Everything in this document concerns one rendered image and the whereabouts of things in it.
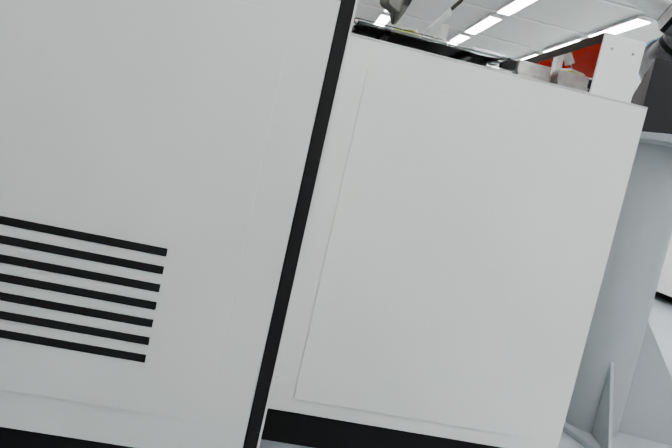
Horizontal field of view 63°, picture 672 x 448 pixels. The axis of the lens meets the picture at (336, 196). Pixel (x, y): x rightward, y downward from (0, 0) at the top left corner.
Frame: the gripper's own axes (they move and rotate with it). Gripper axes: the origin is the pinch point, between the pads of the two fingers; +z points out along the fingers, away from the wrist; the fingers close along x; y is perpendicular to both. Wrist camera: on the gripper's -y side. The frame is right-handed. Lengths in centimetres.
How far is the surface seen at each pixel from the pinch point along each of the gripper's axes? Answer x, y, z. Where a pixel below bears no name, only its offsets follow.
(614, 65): 52, -17, 7
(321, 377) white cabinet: 35, 26, 81
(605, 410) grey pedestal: 52, -55, 87
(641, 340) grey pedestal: 51, -65, 69
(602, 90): 52, -16, 13
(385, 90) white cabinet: 34.8, 26.3, 24.0
